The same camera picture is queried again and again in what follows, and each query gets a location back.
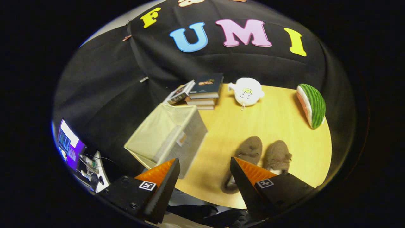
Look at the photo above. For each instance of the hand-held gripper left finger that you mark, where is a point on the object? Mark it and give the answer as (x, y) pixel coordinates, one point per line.
(163, 193)

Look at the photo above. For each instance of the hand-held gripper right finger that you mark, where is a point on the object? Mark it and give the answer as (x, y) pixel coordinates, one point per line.
(245, 186)

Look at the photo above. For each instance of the brown fuzzy shoe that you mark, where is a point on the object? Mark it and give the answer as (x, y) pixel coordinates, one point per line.
(278, 155)
(250, 148)

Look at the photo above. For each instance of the grey fabric storage box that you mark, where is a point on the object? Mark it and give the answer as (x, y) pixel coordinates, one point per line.
(164, 136)

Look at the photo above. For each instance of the thin brown edged book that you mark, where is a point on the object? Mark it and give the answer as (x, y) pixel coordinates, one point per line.
(205, 107)

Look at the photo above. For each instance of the white plush toy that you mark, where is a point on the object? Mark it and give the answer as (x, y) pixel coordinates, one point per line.
(246, 91)

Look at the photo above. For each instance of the brown cover book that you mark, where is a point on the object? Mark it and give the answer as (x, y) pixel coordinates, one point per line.
(201, 101)

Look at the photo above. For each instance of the white portrait cover book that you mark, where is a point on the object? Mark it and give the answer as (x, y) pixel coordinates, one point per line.
(180, 93)

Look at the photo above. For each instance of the watermelon slice plush toy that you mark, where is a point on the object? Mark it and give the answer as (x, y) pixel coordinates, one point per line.
(313, 104)

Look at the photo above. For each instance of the dark blue hardcover book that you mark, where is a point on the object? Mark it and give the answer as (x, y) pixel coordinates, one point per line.
(207, 84)

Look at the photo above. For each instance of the silver cloth clip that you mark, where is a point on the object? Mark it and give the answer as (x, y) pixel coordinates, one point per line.
(144, 79)

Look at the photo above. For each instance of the red cloth clip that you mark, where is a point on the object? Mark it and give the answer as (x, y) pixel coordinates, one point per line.
(127, 38)

